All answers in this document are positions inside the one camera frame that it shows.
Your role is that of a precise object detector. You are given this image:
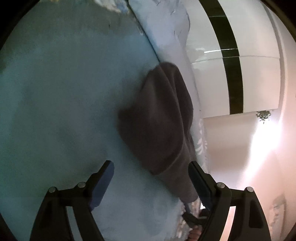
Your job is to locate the floral wall air conditioner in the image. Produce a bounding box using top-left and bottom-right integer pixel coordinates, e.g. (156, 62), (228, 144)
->
(268, 194), (286, 240)

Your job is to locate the light blue daisy quilt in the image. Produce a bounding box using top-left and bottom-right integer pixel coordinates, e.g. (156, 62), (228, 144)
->
(128, 0), (210, 173)

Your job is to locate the person's right hand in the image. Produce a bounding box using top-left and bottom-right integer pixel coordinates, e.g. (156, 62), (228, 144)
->
(187, 225), (202, 241)

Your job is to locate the dark grey fleece garment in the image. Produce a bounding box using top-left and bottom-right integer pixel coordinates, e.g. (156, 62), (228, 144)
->
(118, 62), (198, 204)

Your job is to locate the teal floral bed blanket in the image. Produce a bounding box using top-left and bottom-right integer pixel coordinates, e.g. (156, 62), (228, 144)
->
(1, 1), (189, 240)

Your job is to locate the white wardrobe with black stripe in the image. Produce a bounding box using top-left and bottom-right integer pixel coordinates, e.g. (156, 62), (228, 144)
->
(184, 1), (281, 118)

